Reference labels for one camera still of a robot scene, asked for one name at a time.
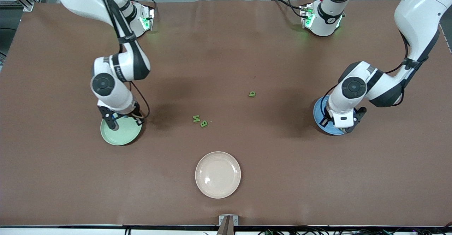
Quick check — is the blue plate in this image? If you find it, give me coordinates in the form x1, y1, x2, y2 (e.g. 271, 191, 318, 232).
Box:
313, 95, 346, 136

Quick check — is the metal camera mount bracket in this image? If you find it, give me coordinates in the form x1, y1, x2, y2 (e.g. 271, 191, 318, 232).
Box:
219, 215, 239, 235

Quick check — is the brown table mat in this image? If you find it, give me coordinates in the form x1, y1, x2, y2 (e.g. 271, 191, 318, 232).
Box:
0, 0, 452, 227

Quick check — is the green plate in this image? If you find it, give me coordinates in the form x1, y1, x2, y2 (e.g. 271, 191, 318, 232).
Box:
100, 117, 143, 146

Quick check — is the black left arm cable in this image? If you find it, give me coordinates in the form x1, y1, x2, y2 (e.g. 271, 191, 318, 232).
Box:
323, 30, 412, 105

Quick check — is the black cable bundle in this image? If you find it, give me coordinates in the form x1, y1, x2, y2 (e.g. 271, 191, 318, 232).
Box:
258, 222, 452, 235

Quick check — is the beige plate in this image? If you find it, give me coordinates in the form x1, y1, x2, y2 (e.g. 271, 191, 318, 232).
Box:
195, 151, 242, 199

